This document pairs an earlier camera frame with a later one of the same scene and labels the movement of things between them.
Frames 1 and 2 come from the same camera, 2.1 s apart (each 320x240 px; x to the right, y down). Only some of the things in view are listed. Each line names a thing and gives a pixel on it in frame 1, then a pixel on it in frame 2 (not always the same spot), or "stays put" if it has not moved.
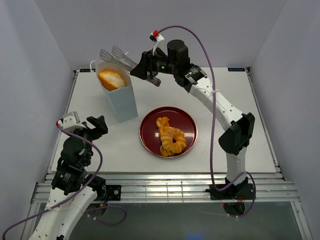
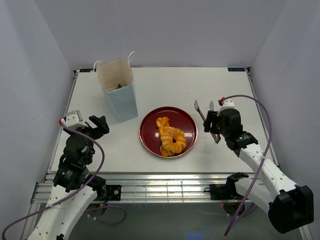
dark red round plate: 149,134 stays put
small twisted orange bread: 162,123 stays put
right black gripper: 146,65 → 211,117
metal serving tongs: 117,57 → 216,136
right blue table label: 236,69 stays put
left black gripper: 101,128 stays put
